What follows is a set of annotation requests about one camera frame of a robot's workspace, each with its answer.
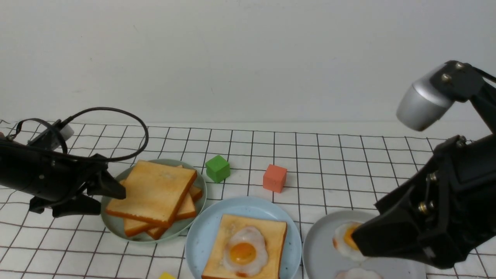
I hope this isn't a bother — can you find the orange cube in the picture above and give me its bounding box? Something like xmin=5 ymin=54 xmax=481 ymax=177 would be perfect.
xmin=262 ymin=164 xmax=287 ymax=193

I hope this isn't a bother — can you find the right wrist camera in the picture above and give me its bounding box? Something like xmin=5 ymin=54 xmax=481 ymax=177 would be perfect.
xmin=396 ymin=65 xmax=454 ymax=132

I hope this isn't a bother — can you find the black camera cable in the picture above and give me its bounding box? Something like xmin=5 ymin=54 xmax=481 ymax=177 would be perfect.
xmin=6 ymin=107 xmax=149 ymax=162

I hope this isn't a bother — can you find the grey speckled plate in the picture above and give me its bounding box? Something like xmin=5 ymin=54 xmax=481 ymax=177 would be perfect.
xmin=302 ymin=210 xmax=426 ymax=279

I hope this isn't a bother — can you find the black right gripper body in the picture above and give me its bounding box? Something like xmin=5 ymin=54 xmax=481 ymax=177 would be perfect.
xmin=375 ymin=134 xmax=495 ymax=269

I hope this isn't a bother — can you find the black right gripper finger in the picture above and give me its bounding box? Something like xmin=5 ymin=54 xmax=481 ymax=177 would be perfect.
xmin=351 ymin=208 xmax=446 ymax=269

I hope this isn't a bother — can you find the yellow cube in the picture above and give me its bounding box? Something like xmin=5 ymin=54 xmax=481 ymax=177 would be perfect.
xmin=158 ymin=272 xmax=176 ymax=279

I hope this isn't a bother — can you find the white black grid tablecloth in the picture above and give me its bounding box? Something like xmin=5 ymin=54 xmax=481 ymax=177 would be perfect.
xmin=0 ymin=120 xmax=496 ymax=279

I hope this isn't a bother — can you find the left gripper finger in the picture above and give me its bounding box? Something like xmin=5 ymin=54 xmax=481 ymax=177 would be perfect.
xmin=87 ymin=170 xmax=126 ymax=200
xmin=52 ymin=194 xmax=101 ymax=217

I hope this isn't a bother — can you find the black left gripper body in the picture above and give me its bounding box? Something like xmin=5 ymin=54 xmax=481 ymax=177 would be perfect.
xmin=15 ymin=144 xmax=109 ymax=214

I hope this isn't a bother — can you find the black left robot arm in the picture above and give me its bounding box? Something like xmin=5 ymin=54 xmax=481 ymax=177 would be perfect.
xmin=1 ymin=135 xmax=457 ymax=269

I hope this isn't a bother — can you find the green cube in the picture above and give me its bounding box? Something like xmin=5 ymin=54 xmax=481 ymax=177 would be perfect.
xmin=205 ymin=155 xmax=231 ymax=183

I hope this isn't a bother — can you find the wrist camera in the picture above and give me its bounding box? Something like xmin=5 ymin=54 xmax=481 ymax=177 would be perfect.
xmin=27 ymin=118 xmax=74 ymax=153
xmin=396 ymin=65 xmax=454 ymax=132

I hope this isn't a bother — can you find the green plate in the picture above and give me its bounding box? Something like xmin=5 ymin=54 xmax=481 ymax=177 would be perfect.
xmin=101 ymin=158 xmax=207 ymax=243

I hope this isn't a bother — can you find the fried egg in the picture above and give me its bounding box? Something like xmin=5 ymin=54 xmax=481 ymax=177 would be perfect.
xmin=222 ymin=226 xmax=268 ymax=277
xmin=332 ymin=221 xmax=367 ymax=263
xmin=335 ymin=268 xmax=383 ymax=279

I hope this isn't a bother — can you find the light blue plate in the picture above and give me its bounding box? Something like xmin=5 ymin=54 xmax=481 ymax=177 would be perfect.
xmin=184 ymin=196 xmax=302 ymax=279

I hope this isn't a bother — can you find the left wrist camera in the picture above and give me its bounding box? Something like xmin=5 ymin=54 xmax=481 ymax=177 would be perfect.
xmin=27 ymin=118 xmax=74 ymax=153

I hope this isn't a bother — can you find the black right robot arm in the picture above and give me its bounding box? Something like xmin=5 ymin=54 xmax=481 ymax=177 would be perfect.
xmin=354 ymin=60 xmax=495 ymax=269

